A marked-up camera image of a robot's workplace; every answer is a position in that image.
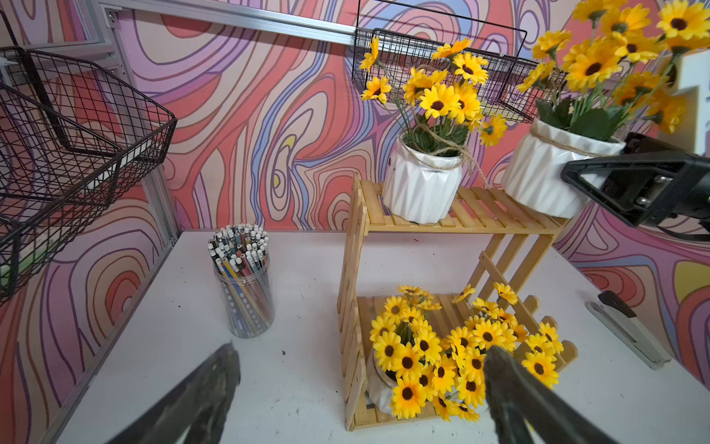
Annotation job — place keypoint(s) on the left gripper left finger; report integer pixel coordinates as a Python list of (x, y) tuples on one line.
[(194, 411)]

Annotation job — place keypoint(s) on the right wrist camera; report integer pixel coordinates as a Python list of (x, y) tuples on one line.
[(691, 82)]

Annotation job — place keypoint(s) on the left black wire basket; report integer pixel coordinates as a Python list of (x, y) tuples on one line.
[(74, 138)]

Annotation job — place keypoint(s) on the sunflower pot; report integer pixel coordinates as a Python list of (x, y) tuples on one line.
[(413, 366), (439, 110), (495, 324), (617, 77)]

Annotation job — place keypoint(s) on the black wire basket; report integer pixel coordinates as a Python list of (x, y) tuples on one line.
[(392, 38), (74, 138)]

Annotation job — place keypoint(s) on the grey black stapler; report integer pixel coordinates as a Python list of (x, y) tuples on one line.
[(624, 323)]

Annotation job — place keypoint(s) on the back black wire basket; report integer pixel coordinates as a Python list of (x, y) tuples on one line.
[(392, 38)]

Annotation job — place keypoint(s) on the clear cup of pencils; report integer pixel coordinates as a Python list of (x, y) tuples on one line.
[(240, 258)]

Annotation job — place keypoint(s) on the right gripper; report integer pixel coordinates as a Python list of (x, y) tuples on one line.
[(650, 183)]

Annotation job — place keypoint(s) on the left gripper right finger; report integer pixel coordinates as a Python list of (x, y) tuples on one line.
[(519, 402)]

